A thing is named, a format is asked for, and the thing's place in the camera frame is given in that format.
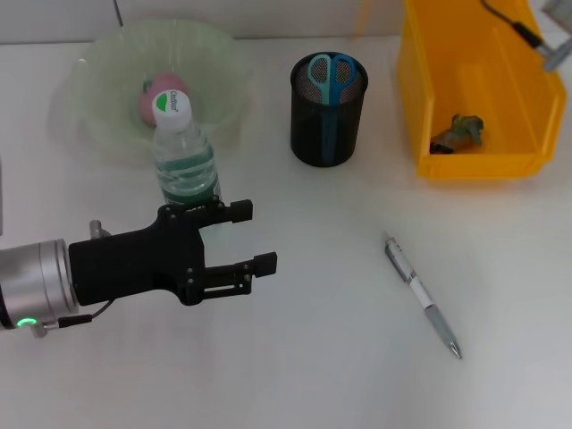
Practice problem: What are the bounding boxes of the pale green fruit plate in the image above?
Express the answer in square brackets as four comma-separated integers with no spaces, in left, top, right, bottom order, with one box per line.
[64,18,254,167]

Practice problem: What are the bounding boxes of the yellow plastic bin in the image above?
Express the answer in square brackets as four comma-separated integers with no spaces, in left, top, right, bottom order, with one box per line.
[395,0,568,182]

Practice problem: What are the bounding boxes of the green plastic wrapper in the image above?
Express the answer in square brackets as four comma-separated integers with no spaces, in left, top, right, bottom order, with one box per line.
[429,114,486,156]

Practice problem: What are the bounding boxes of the blue handled scissors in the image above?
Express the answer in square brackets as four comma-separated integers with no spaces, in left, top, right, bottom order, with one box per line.
[307,53,358,164]

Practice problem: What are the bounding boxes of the pink toy peach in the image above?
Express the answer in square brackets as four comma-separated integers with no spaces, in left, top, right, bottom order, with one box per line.
[137,71,191,129]

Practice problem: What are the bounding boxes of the black mesh pen holder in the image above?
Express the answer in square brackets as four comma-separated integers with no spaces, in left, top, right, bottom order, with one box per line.
[290,52,371,169]

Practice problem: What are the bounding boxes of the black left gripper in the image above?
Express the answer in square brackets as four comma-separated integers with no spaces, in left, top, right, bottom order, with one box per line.
[67,198,279,307]

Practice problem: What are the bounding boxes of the clear green-label water bottle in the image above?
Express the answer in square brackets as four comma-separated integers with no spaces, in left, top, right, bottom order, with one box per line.
[151,88,224,230]

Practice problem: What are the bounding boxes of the silver ballpoint pen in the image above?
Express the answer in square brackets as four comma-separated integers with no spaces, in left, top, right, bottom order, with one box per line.
[383,231,464,360]

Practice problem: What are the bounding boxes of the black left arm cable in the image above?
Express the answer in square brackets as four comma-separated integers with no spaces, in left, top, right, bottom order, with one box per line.
[29,299,115,340]

